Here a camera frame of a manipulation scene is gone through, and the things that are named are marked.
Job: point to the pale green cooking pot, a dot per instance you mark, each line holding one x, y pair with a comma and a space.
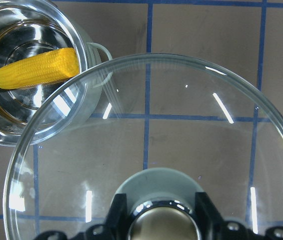
41, 48

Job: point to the glass pot lid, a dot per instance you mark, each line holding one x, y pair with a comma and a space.
158, 127

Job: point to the yellow corn cob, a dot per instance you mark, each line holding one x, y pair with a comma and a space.
48, 67

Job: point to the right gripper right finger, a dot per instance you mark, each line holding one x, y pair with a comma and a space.
212, 226

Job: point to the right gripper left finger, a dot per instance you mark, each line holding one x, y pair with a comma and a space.
110, 229

